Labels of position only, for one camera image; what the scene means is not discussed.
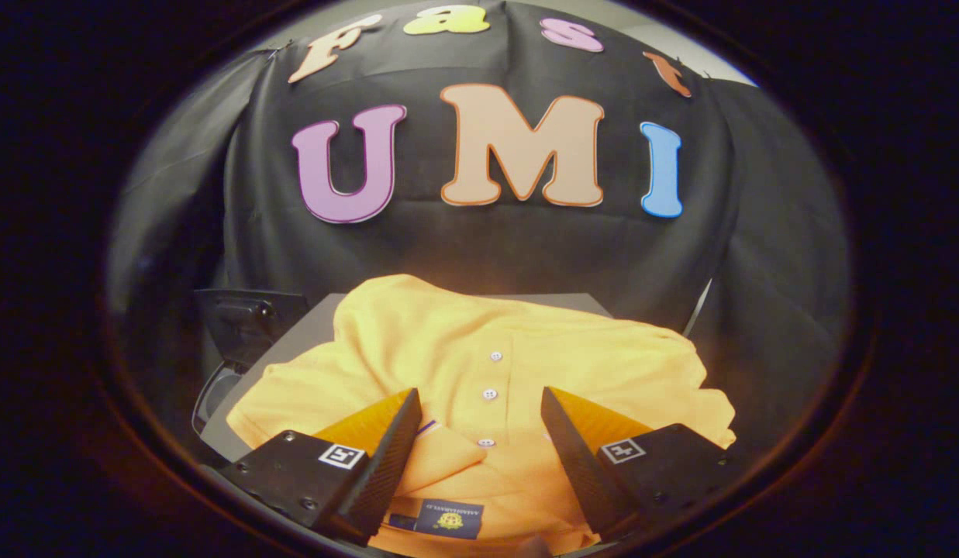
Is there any black backdrop cloth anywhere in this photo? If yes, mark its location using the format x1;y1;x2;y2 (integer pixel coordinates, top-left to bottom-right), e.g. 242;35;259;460
107;0;852;481

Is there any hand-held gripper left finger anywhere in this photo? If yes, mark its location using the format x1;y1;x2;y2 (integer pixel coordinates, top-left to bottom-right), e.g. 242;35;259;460
216;387;423;546

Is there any white cabinet with grey frame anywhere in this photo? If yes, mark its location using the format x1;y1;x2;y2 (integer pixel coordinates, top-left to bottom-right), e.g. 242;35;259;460
200;292;613;462

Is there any orange polo shirt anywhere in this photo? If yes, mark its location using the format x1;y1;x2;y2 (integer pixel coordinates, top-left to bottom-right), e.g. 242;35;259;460
226;274;737;558

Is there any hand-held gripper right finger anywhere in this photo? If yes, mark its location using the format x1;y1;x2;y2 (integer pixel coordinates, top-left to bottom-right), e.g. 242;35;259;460
540;386;740;543

